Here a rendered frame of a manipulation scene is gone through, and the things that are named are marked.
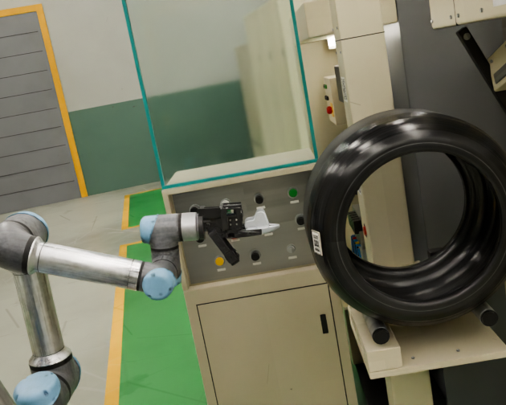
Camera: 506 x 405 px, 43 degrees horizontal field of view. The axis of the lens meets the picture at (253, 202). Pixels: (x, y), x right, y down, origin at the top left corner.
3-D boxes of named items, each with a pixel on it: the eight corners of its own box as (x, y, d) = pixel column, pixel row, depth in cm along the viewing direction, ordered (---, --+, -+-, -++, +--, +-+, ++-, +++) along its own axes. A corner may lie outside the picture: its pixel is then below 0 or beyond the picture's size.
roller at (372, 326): (366, 282, 198) (367, 296, 199) (352, 283, 198) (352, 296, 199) (389, 328, 164) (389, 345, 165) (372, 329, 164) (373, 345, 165)
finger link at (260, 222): (279, 211, 165) (243, 213, 166) (280, 233, 167) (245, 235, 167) (278, 208, 168) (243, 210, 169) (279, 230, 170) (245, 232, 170)
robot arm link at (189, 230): (182, 244, 167) (185, 236, 175) (200, 243, 167) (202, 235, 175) (180, 216, 165) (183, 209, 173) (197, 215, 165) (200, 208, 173)
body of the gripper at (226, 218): (242, 207, 165) (196, 210, 165) (245, 239, 166) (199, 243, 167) (243, 201, 172) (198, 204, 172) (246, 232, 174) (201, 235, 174)
